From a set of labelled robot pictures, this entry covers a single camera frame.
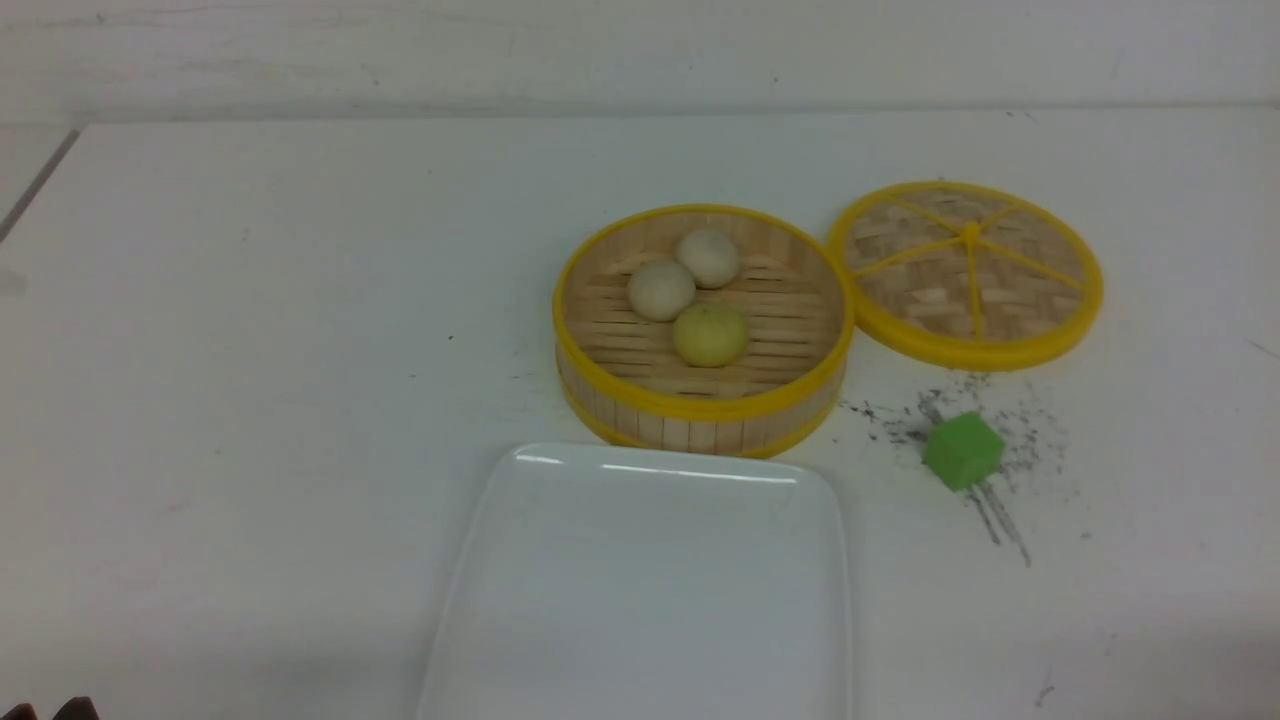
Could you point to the yellow steamed bun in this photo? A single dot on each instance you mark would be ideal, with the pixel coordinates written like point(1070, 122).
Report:
point(710, 335)

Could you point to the green cube block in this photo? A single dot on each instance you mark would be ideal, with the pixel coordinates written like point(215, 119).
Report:
point(964, 451)

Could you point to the yellow-rimmed bamboo steamer basket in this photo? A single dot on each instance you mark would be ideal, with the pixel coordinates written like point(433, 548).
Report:
point(621, 375)

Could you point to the pale white steamed bun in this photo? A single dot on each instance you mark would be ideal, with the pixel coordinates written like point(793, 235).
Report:
point(660, 290)

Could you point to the white rectangular plate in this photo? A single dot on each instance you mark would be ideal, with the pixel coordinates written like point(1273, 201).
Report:
point(605, 582)

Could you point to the yellow-rimmed bamboo steamer lid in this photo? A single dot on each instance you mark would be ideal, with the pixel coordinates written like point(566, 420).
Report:
point(966, 277)

